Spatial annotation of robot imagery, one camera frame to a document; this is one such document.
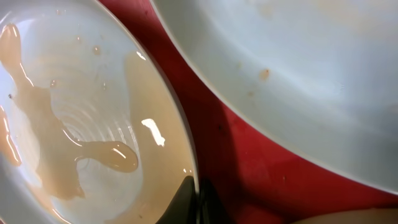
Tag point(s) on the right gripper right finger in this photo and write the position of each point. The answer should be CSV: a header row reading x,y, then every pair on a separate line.
x,y
211,209

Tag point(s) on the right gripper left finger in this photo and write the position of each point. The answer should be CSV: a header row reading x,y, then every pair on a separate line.
x,y
183,207

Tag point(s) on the white plate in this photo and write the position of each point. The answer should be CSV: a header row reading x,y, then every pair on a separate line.
x,y
317,77
91,131

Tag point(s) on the red plastic tray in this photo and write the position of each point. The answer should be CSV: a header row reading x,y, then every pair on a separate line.
x,y
257,180

